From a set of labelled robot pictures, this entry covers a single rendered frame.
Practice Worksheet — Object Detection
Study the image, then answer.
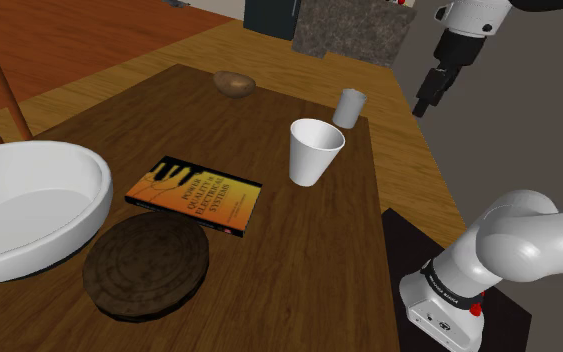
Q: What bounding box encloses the large white bowl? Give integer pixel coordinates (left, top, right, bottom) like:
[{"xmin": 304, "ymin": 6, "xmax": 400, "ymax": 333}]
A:
[{"xmin": 0, "ymin": 140, "xmax": 114, "ymax": 286}]

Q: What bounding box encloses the small grey cup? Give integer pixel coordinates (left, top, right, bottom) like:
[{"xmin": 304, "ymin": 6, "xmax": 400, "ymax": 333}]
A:
[{"xmin": 331, "ymin": 88, "xmax": 368, "ymax": 130}]

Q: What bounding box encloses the dark brown round disc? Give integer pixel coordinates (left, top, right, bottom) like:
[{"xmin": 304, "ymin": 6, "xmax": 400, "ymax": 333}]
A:
[{"xmin": 82, "ymin": 211, "xmax": 211, "ymax": 323}]

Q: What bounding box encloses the orange and black book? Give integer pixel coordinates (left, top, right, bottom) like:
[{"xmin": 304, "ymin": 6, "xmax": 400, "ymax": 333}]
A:
[{"xmin": 124, "ymin": 155, "xmax": 264, "ymax": 239}]

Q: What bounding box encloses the black robot stand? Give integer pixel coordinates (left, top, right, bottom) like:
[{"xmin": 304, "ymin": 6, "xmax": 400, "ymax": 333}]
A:
[{"xmin": 381, "ymin": 207, "xmax": 534, "ymax": 352}]

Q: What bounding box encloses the dark wooden table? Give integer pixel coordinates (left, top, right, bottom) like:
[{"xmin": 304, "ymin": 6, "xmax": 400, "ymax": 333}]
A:
[{"xmin": 0, "ymin": 63, "xmax": 401, "ymax": 352}]

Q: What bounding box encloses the brown potato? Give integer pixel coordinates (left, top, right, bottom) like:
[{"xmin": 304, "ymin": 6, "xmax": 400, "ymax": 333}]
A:
[{"xmin": 213, "ymin": 70, "xmax": 257, "ymax": 100}]

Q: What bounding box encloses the dark blue cabinet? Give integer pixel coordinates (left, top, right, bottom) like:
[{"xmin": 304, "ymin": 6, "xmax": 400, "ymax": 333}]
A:
[{"xmin": 242, "ymin": 0, "xmax": 303, "ymax": 42}]

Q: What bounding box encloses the large white cup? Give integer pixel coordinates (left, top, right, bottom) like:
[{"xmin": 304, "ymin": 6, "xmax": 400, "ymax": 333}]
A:
[{"xmin": 288, "ymin": 117, "xmax": 347, "ymax": 188}]

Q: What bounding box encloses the grey stone block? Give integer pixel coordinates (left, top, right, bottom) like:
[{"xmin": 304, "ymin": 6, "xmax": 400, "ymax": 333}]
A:
[{"xmin": 291, "ymin": 0, "xmax": 418, "ymax": 69}]

